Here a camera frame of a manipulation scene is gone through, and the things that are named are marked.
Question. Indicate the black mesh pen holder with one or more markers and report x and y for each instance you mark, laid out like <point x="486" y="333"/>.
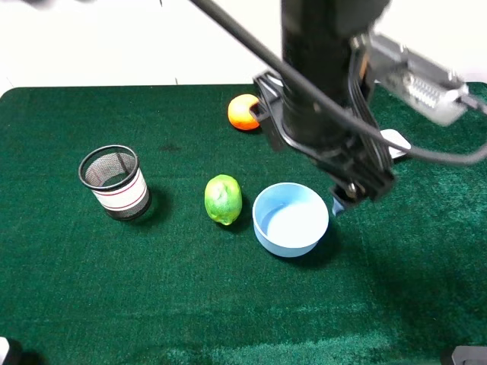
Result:
<point x="114" y="176"/>

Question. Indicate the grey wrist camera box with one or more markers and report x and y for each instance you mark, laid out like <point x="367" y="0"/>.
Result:
<point x="428" y="88"/>

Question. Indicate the dark green felt mat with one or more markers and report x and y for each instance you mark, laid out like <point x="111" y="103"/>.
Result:
<point x="398" y="281"/>

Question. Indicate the white flat object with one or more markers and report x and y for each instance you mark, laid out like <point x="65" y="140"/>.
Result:
<point x="395" y="137"/>

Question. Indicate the light blue plastic bowl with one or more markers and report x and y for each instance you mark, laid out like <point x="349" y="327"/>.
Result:
<point x="289" y="219"/>

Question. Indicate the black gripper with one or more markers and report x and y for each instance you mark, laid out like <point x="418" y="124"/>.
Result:
<point x="359" y="167"/>

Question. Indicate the orange fruit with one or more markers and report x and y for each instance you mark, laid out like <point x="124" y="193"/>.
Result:
<point x="239" y="112"/>

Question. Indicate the green lime fruit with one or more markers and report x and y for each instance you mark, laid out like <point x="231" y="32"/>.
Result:
<point x="223" y="199"/>

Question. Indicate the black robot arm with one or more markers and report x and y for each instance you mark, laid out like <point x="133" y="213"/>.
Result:
<point x="317" y="43"/>

